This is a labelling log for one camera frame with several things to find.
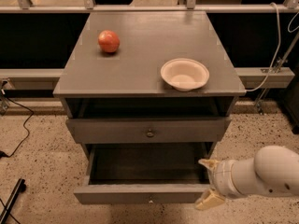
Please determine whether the black floor stand bar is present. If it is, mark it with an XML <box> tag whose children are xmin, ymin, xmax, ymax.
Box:
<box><xmin>0</xmin><ymin>178</ymin><xmax>26</xmax><ymax>224</ymax></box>

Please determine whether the grey wooden drawer cabinet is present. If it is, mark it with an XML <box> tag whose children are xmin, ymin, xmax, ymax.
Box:
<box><xmin>52</xmin><ymin>10</ymin><xmax>247</xmax><ymax>161</ymax></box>

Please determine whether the white paper bowl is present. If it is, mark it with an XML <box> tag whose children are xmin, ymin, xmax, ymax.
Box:
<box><xmin>160</xmin><ymin>58</ymin><xmax>209</xmax><ymax>91</ymax></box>

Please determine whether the white cable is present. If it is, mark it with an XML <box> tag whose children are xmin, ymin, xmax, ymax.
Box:
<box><xmin>245</xmin><ymin>2</ymin><xmax>282</xmax><ymax>93</ymax></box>

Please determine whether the metal railing frame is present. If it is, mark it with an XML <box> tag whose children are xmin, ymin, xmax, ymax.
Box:
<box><xmin>0</xmin><ymin>0</ymin><xmax>299</xmax><ymax>91</ymax></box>

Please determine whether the grey top drawer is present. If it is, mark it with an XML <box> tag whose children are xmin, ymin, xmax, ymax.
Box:
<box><xmin>66</xmin><ymin>117</ymin><xmax>231</xmax><ymax>144</ymax></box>

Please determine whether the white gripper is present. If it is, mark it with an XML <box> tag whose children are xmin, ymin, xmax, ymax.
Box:
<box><xmin>195</xmin><ymin>159</ymin><xmax>246</xmax><ymax>211</ymax></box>

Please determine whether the metal diagonal strut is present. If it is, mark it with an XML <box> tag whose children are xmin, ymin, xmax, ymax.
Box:
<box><xmin>254</xmin><ymin>32</ymin><xmax>299</xmax><ymax>115</ymax></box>

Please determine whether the black cable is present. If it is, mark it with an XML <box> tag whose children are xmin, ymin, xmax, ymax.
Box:
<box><xmin>0</xmin><ymin>89</ymin><xmax>35</xmax><ymax>159</ymax></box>

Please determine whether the red apple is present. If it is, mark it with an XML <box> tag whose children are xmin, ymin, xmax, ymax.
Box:
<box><xmin>98</xmin><ymin>30</ymin><xmax>120</xmax><ymax>53</ymax></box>

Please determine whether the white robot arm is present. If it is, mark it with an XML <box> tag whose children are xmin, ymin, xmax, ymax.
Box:
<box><xmin>195</xmin><ymin>146</ymin><xmax>299</xmax><ymax>211</ymax></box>

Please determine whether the grey drawer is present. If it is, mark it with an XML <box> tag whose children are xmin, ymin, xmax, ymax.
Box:
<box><xmin>74</xmin><ymin>143</ymin><xmax>210</xmax><ymax>204</ymax></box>
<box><xmin>66</xmin><ymin>117</ymin><xmax>231</xmax><ymax>144</ymax></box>

